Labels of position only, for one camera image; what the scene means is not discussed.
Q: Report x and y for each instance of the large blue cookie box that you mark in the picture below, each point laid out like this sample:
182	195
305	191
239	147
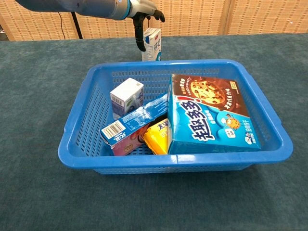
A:
204	120

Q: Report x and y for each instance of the teal table cloth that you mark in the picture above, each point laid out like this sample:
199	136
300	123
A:
144	204

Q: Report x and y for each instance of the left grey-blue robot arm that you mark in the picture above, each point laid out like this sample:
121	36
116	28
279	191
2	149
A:
84	7

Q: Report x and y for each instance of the yellow snack package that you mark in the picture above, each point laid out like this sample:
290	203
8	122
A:
156	139

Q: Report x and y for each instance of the small white purple milk carton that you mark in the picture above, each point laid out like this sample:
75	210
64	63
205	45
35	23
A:
125	93

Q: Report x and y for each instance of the blue perforated plastic basket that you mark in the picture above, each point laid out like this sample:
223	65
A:
192	160

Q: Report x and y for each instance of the black tripod stand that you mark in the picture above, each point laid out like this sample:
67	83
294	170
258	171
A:
78	26

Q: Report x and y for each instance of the long blue snack box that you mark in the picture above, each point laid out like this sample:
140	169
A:
134	120

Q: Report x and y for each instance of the tall white blue milk carton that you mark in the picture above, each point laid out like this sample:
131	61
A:
154	45

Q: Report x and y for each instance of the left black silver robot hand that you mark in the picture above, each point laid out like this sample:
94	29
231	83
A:
144	7

